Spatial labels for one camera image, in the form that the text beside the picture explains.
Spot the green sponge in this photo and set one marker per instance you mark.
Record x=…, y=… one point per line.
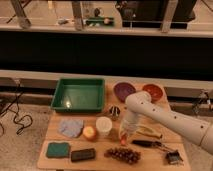
x=58, y=150

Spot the blue crumpled cloth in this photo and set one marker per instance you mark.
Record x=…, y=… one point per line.
x=71, y=128

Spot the black handled knife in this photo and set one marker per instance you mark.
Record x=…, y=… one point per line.
x=156, y=144

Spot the red bowl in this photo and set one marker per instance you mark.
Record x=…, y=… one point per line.
x=154, y=90

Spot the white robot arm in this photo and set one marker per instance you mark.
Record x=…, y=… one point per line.
x=197, y=131

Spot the black binder clip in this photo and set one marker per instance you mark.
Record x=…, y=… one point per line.
x=174, y=158

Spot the white cup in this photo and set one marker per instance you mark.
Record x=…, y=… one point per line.
x=104, y=125

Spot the black white striped ball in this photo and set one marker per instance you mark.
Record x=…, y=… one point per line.
x=114, y=111

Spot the purple bowl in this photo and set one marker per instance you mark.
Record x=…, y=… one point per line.
x=123, y=89

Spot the green plastic tray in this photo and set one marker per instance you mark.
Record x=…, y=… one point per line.
x=79, y=95

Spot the black eraser block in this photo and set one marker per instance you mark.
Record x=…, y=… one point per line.
x=81, y=155

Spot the yellow banana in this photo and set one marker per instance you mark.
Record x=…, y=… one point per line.
x=148, y=131

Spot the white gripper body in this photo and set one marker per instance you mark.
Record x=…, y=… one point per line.
x=125, y=133

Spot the red yellow apple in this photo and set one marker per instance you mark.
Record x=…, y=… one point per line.
x=90, y=133

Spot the bunch of dark grapes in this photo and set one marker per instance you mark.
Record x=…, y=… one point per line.
x=126, y=155

